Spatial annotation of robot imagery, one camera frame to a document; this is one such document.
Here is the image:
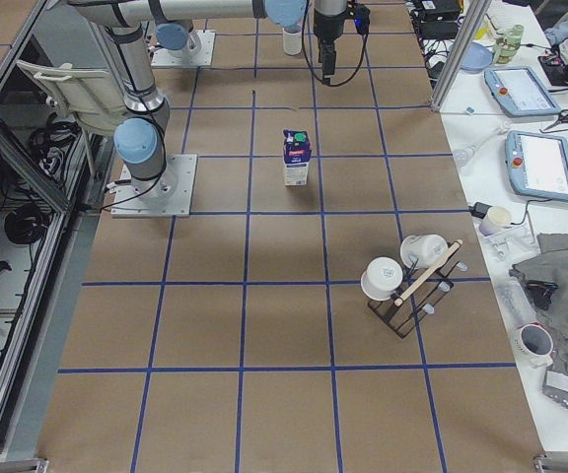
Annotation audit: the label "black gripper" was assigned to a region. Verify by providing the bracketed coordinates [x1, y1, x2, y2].
[313, 0, 346, 75]

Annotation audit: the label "white cup with handle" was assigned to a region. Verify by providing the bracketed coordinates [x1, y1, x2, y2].
[282, 25, 302, 56]

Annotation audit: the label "blue white milk carton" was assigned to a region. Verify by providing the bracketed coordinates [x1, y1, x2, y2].
[283, 129, 312, 186]

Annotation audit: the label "cream lavender cup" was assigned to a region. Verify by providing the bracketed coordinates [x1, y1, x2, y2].
[478, 206, 512, 237]

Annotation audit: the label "light blue bowl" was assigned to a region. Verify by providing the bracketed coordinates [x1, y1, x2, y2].
[461, 41, 493, 73]

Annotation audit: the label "green patterned mug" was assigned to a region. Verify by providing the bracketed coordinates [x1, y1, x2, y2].
[493, 25, 525, 65]

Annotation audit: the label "upper teach pendant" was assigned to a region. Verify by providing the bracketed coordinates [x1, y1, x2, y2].
[483, 67, 561, 117]

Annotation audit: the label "teach pendant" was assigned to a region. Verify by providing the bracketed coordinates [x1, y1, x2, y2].
[483, 67, 561, 117]
[505, 130, 568, 202]

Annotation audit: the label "black power adapter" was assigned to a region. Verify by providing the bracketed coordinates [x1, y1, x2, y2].
[468, 202, 491, 220]

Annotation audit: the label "white mug on rack right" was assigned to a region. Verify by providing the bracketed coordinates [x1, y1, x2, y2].
[400, 235, 448, 269]

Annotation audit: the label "white mug on rack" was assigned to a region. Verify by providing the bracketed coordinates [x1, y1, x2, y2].
[400, 235, 448, 269]
[361, 256, 403, 302]

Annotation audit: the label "white mug on rack left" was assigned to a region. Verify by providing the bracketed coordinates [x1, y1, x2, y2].
[361, 256, 403, 302]

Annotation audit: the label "lower teach pendant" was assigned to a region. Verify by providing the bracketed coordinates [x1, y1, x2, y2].
[505, 130, 568, 202]

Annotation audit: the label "black scissors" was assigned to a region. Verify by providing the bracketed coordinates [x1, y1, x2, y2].
[540, 108, 568, 133]

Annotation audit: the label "white red rimmed mug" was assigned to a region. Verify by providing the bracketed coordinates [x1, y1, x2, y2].
[512, 322, 554, 368]

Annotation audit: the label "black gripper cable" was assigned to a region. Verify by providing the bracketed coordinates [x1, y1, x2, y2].
[301, 0, 370, 88]

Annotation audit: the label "aluminium frame post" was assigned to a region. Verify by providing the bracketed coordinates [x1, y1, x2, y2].
[431, 0, 490, 111]

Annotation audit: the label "black wire cup rack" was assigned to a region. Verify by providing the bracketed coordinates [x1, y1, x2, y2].
[364, 250, 462, 339]

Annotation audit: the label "wooden rack handle rod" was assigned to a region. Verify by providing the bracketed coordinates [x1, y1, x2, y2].
[393, 239, 463, 307]

